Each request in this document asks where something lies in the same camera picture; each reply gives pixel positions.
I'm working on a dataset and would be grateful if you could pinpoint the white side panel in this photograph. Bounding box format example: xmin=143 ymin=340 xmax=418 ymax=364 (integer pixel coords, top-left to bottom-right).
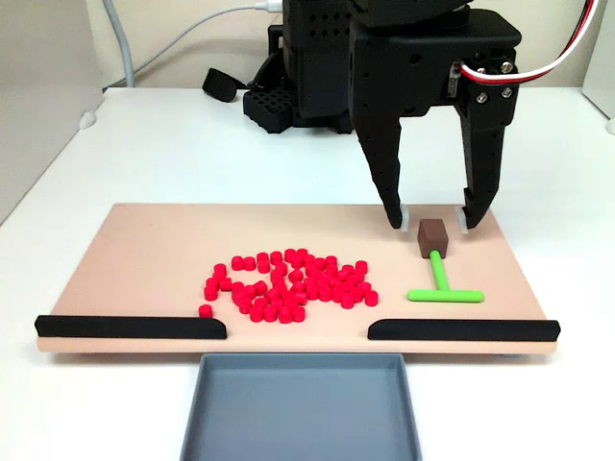
xmin=580 ymin=0 xmax=615 ymax=121

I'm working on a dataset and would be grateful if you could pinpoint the black clamp knob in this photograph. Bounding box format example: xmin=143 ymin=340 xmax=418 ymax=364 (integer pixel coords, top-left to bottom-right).
xmin=201 ymin=67 xmax=249 ymax=103

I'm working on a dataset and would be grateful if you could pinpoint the pink flat board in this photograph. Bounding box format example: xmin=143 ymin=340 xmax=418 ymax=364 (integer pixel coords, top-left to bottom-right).
xmin=36 ymin=203 xmax=561 ymax=359

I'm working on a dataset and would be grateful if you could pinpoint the grey plastic tray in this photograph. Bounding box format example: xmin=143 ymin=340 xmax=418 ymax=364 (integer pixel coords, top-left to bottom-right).
xmin=180 ymin=352 xmax=424 ymax=461

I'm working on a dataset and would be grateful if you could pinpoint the grey side panel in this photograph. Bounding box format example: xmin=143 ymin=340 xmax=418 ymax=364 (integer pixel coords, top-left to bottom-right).
xmin=0 ymin=0 xmax=105 ymax=227

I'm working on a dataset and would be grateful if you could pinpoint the green tool, brown handle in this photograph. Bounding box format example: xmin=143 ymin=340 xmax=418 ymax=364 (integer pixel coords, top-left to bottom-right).
xmin=406 ymin=218 xmax=485 ymax=304

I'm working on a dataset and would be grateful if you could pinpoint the red white black wire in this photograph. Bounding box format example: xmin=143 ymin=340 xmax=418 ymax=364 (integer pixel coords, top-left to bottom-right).
xmin=458 ymin=0 xmax=603 ymax=88

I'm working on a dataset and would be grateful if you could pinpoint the black foam rail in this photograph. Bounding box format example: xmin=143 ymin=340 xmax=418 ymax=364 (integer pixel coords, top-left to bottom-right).
xmin=367 ymin=318 xmax=561 ymax=343
xmin=34 ymin=314 xmax=228 ymax=341

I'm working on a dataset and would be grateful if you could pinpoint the white usb cable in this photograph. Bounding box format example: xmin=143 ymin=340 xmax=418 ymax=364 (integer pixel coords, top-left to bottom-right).
xmin=129 ymin=1 xmax=285 ymax=83

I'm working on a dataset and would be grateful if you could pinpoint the grey hose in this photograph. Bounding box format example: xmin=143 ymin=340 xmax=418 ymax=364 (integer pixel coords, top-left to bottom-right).
xmin=102 ymin=0 xmax=138 ymax=89

